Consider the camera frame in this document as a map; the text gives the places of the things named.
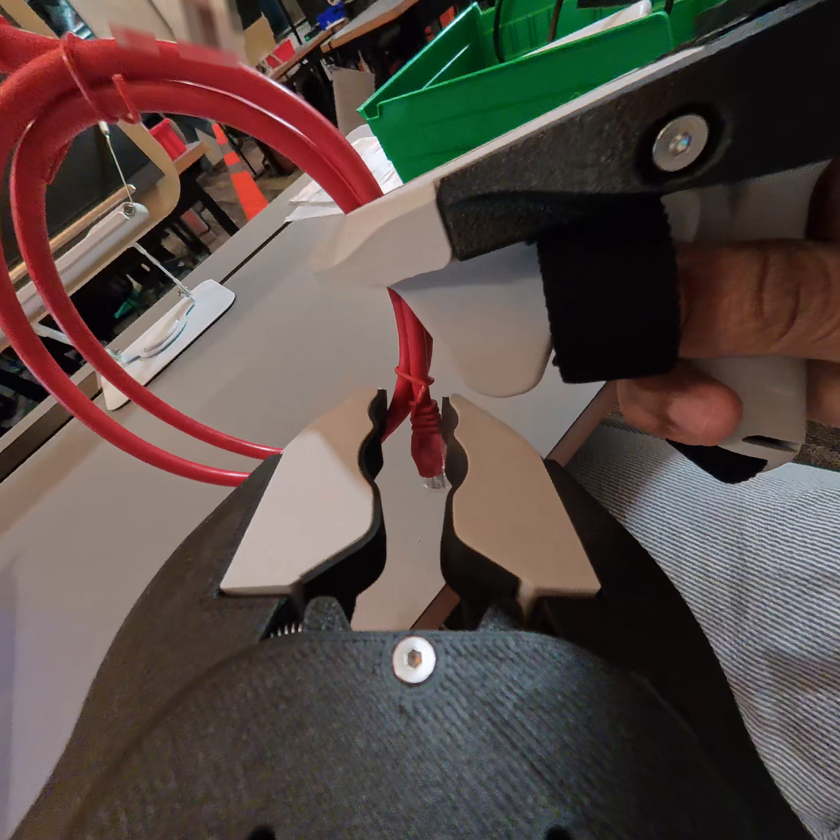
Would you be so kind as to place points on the green plastic bin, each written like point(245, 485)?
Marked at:
point(426, 131)

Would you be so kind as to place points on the person's right hand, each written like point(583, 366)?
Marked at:
point(754, 302)

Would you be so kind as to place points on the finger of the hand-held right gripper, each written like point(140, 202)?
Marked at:
point(394, 243)

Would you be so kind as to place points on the printed paper sheets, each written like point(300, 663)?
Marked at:
point(374, 157)

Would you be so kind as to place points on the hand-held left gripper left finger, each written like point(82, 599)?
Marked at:
point(302, 518)

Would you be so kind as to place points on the orange traffic cone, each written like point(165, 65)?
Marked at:
point(243, 184)

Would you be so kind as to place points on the person's striped trousers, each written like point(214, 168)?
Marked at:
point(754, 590)

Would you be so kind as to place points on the white waste bin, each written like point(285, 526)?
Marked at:
point(351, 98)

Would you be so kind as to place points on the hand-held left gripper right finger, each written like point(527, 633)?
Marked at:
point(518, 525)

